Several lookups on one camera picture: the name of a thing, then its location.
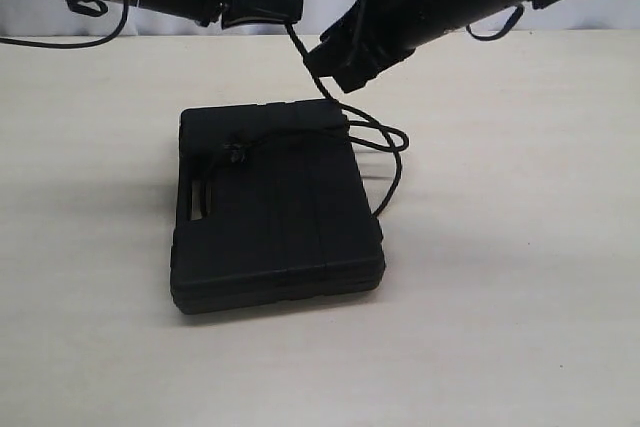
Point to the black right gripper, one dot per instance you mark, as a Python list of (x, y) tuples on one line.
[(375, 35)]

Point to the black plastic case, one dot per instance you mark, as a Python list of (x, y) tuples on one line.
[(270, 207)]

